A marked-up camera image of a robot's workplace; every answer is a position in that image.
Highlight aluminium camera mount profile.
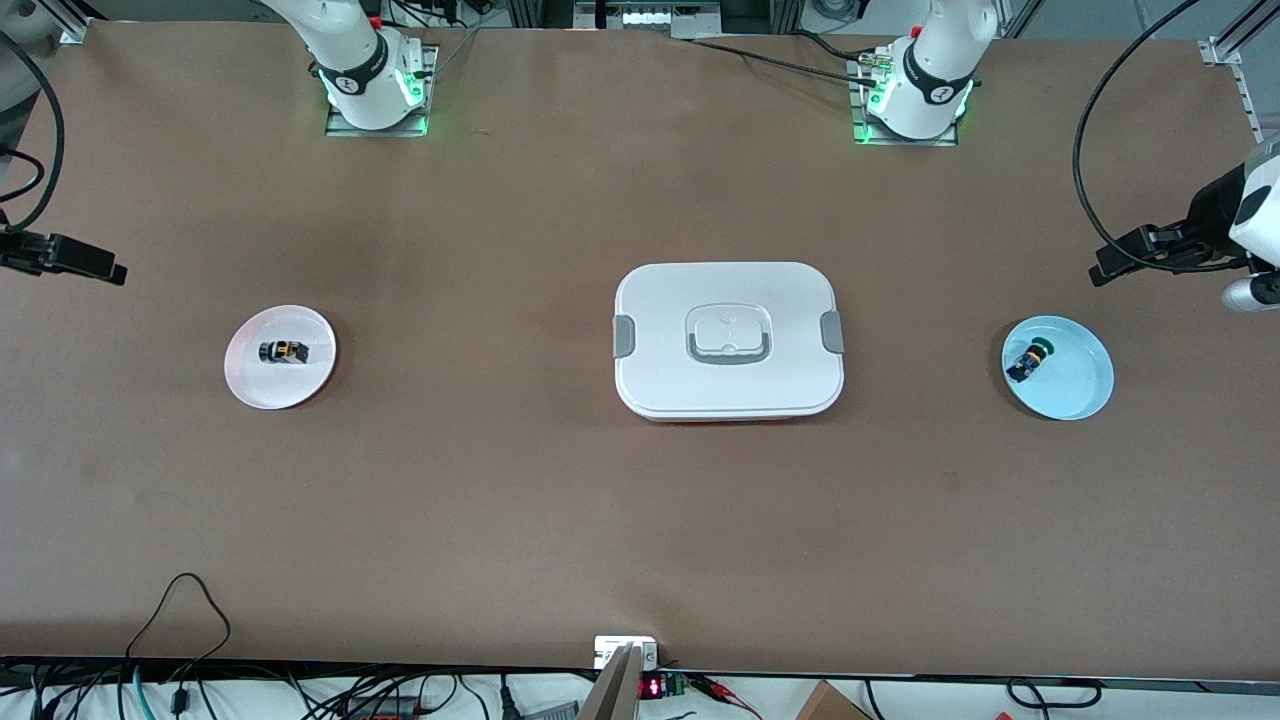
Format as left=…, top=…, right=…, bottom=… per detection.
left=580, top=645, right=641, bottom=720

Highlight red alligator clip leads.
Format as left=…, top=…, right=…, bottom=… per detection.
left=698, top=678, right=763, bottom=717

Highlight pink round plate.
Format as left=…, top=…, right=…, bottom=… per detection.
left=224, top=305, right=338, bottom=411

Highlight white lidded lunch box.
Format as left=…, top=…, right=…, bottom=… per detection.
left=612, top=262, right=846, bottom=423

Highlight perforated aluminium frame rail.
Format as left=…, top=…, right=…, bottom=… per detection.
left=1200, top=0, right=1280, bottom=146

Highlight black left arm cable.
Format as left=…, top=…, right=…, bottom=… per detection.
left=1072, top=0, right=1251, bottom=275

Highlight short aluminium frame rail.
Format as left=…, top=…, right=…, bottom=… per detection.
left=40, top=0, right=93, bottom=46

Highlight white mount bracket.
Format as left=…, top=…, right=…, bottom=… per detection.
left=594, top=636, right=659, bottom=669

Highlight thin black looped cable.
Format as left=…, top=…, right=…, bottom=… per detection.
left=125, top=572, right=233, bottom=691

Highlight black base power cable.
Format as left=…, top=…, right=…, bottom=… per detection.
left=688, top=38, right=886, bottom=86

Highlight black flat looped cable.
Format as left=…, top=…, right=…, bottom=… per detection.
left=1006, top=678, right=1103, bottom=709

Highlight light blue round plate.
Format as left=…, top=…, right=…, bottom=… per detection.
left=1001, top=315, right=1115, bottom=421

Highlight brown cardboard box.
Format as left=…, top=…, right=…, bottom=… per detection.
left=795, top=682, right=871, bottom=720

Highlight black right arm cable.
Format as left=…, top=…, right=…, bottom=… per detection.
left=0, top=33, right=68, bottom=233

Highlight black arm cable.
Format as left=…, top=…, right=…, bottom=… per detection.
left=0, top=33, right=68, bottom=233
left=1072, top=0, right=1251, bottom=275

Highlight green push-button switch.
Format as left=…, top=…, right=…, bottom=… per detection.
left=1005, top=339, right=1056, bottom=384

